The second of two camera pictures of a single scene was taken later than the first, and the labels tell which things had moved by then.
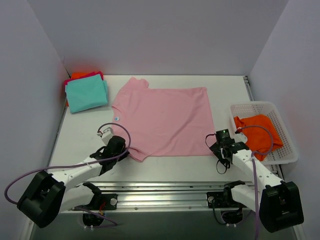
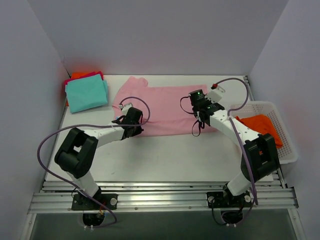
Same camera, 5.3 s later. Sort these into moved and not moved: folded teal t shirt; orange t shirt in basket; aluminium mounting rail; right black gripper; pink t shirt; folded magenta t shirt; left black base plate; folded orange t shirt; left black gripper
Moved: right black gripper; left black gripper; pink t shirt
Not moved: aluminium mounting rail; folded orange t shirt; orange t shirt in basket; folded teal t shirt; folded magenta t shirt; left black base plate
